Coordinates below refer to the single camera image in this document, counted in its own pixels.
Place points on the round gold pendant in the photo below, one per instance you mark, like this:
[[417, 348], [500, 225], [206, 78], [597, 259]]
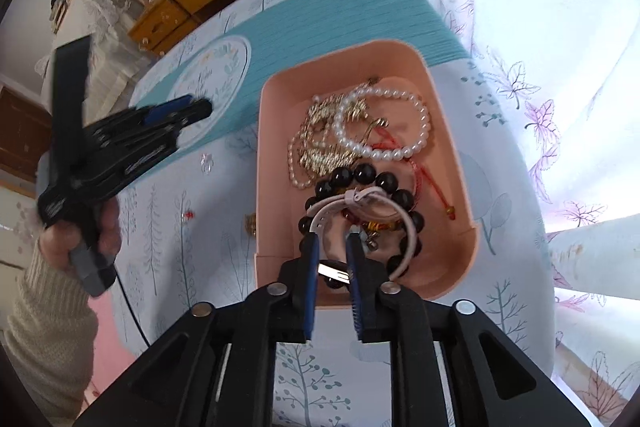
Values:
[[250, 224]]

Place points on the small red earring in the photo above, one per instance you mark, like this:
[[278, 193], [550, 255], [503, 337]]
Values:
[[187, 215]]

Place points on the person's left hand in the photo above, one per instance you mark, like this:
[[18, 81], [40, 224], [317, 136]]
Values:
[[57, 252]]

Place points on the lace covered furniture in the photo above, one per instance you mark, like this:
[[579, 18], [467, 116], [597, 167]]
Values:
[[110, 47]]

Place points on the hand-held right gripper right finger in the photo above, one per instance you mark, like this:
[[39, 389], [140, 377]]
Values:
[[356, 277]]

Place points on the brown wooden door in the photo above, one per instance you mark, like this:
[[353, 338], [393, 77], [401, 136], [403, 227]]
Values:
[[20, 132]]

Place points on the person's left forearm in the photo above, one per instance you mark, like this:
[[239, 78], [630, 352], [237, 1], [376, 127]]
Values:
[[45, 337]]

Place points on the peach plastic tray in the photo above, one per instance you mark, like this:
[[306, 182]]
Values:
[[440, 187]]

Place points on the leaf print curtain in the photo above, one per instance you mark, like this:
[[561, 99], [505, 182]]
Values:
[[550, 32]]

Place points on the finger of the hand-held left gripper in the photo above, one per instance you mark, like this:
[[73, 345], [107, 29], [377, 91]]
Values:
[[197, 111], [167, 107]]

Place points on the pink blanket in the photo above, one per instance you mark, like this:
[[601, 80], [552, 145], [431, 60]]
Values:
[[115, 347]]

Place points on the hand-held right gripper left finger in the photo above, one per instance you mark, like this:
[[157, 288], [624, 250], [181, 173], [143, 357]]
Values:
[[311, 267]]

